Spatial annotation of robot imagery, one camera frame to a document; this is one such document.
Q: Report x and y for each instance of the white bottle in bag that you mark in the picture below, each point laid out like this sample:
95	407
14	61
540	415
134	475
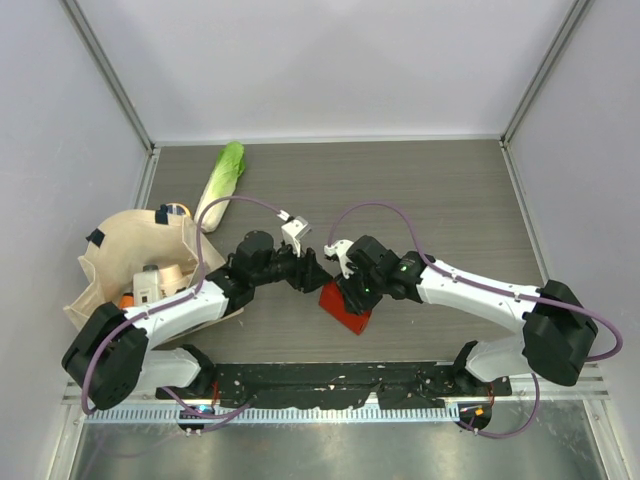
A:
147	285

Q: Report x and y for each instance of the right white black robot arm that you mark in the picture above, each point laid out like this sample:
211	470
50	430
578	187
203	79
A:
549	336

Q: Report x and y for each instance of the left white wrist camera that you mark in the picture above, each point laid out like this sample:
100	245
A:
293	229

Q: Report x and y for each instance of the beige printed tote bag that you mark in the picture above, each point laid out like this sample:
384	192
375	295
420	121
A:
127	241

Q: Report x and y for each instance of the white slotted cable duct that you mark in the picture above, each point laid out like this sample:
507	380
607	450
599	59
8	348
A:
369	413

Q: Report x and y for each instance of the orange item in bag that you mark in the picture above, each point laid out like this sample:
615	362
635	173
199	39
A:
127	301

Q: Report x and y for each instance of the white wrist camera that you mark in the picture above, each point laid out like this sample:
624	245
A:
338	252
293	229

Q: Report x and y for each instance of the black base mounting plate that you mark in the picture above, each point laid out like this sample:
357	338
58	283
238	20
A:
337	386

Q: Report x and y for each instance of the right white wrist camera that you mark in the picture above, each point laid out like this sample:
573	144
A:
338	252

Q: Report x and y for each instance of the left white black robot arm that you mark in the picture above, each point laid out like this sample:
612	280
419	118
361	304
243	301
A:
118	352

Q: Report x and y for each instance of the orange white item behind bag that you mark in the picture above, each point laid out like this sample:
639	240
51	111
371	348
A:
175	208

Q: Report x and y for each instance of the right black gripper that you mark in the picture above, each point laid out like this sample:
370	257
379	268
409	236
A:
354	301

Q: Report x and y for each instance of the napa cabbage toy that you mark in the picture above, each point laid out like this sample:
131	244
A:
229	167

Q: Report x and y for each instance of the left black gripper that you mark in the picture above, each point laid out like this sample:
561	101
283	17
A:
307	273

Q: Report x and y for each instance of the red paper box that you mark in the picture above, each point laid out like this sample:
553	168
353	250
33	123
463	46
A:
332	302

